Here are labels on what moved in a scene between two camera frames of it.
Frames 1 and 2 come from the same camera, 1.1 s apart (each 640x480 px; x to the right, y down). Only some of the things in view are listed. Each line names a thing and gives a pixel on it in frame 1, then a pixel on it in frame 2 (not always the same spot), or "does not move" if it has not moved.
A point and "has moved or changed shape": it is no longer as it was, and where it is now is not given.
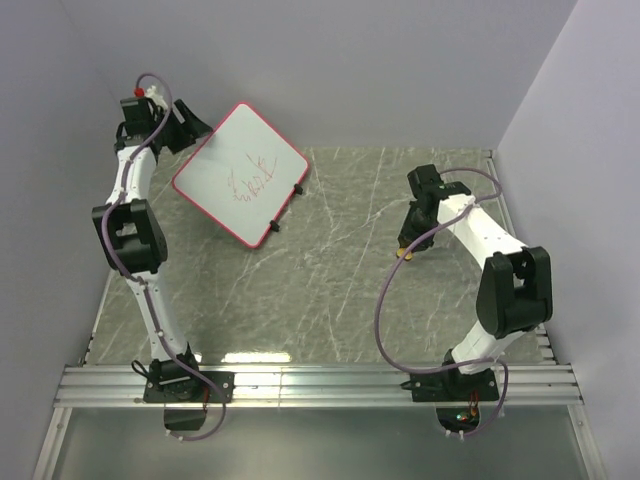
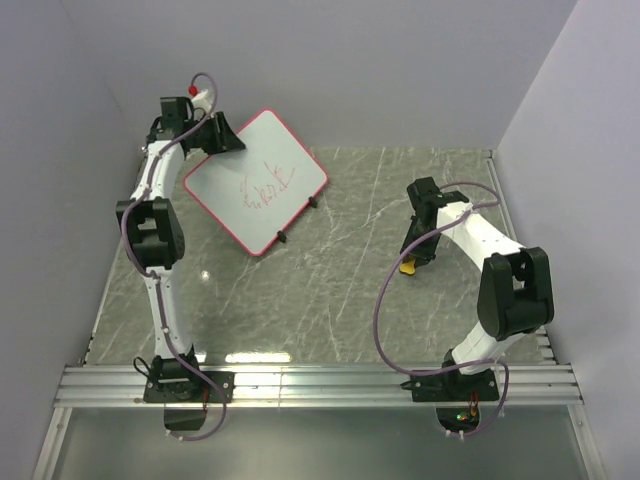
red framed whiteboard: (243, 174) has moved or changed shape
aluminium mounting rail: (123, 386) does not move
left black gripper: (189, 131) to (227, 140)
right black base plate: (449, 384) does not move
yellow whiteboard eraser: (400, 252) has moved or changed shape
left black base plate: (189, 389) does not move
